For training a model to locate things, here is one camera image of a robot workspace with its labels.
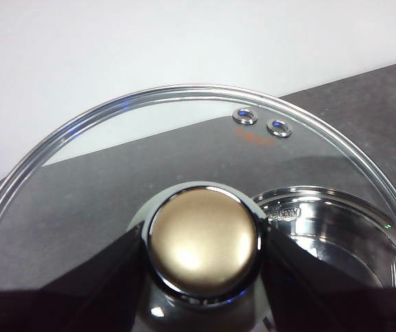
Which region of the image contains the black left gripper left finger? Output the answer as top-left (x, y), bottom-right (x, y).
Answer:
top-left (0, 228), bottom-right (147, 332)

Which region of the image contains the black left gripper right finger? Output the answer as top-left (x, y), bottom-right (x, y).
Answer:
top-left (262, 227), bottom-right (396, 332)

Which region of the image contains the glass lid with green knob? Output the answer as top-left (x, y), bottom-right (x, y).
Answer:
top-left (0, 82), bottom-right (396, 332)

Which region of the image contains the pale green electric steamer pot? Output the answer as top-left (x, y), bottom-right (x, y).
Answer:
top-left (251, 185), bottom-right (396, 298)

